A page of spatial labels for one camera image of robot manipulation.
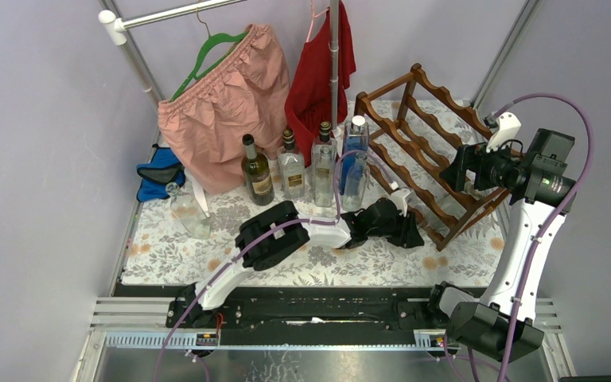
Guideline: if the wooden wine rack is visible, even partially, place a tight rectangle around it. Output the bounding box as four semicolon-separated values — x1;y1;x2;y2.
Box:
354;63;511;251

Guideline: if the floral table mat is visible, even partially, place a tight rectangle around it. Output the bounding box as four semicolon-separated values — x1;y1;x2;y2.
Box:
120;100;504;287

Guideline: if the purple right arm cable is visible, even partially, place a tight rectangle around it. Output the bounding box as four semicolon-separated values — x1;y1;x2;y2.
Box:
442;93;596;382

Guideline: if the blue black bag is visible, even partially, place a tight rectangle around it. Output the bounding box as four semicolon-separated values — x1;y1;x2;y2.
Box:
136;144;185;203

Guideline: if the pink skirt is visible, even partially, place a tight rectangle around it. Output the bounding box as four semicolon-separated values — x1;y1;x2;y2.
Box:
158;24;290;194

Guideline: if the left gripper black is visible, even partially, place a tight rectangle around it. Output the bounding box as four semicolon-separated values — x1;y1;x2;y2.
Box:
364;204;421;244

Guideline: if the dark green wine bottle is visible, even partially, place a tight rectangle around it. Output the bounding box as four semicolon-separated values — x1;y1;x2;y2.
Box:
241;134;274;206

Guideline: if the green clothes hanger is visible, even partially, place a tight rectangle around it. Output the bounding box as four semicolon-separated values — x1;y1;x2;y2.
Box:
170;10;248;101

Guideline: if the clear square liquor bottle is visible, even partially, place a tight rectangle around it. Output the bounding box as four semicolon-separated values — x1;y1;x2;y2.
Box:
278;128;306;199

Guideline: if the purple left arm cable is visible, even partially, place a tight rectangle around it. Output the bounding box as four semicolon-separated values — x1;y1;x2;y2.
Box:
152;150;399;382

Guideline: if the clear glass wine bottle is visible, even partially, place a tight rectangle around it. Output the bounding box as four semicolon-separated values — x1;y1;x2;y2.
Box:
423;181;482;235

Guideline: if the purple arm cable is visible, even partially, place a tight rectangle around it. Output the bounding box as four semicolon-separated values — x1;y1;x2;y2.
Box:
152;150;399;382
442;93;596;382

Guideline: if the pink clothes hanger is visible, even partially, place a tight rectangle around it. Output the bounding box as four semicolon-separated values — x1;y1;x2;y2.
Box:
305;0;330;42

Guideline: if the metal clothes rail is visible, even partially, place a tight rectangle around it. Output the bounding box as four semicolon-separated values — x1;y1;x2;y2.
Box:
98;1;259;108

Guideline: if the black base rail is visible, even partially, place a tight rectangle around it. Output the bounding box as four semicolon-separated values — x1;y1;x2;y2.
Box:
114;286;447;347

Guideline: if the clear bottle black gold cap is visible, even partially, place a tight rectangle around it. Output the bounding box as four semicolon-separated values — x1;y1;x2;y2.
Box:
311;121;337;166

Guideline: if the blue glass bottle silver cap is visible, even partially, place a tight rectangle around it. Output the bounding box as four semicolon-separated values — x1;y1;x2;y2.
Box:
339;115;369;194

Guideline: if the small clear glass bottle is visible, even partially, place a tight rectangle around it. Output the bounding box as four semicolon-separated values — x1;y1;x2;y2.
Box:
313;145;335;207

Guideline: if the red garment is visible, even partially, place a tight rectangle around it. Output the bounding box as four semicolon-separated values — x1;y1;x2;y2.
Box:
284;2;356;166

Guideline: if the clear glass flask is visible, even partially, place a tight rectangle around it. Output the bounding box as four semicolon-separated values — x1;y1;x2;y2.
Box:
165;182;211;240

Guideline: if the vertical metal pole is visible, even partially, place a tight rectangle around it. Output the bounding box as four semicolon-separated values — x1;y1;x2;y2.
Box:
329;0;340;129

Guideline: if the small clear bottle bluish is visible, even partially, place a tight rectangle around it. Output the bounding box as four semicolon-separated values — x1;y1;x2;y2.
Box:
342;152;368;212

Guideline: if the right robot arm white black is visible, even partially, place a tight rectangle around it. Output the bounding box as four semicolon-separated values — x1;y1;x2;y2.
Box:
424;129;575;362

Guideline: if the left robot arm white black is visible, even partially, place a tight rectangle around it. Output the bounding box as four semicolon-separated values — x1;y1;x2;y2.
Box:
184;197;424;327

